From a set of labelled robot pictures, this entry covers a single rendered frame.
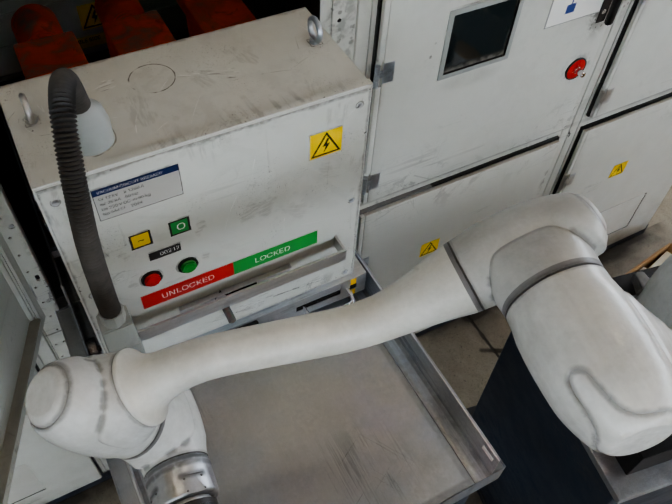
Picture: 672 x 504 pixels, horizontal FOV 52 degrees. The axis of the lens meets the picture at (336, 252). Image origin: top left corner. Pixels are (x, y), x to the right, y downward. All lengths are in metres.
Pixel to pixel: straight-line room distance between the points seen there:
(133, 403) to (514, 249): 0.48
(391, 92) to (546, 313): 0.72
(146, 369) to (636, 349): 0.55
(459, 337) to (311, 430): 1.22
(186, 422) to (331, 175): 0.45
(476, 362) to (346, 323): 1.54
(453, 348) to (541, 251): 1.59
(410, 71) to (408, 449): 0.72
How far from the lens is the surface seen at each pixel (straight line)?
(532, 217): 0.87
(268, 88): 1.03
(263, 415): 1.31
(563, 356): 0.79
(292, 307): 1.35
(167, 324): 1.17
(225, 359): 0.84
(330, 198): 1.17
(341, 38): 1.29
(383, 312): 0.89
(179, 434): 0.97
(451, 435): 1.32
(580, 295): 0.81
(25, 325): 1.49
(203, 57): 1.09
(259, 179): 1.05
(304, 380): 1.34
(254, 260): 1.19
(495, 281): 0.85
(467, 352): 2.41
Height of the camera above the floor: 2.03
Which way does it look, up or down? 52 degrees down
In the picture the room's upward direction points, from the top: 4 degrees clockwise
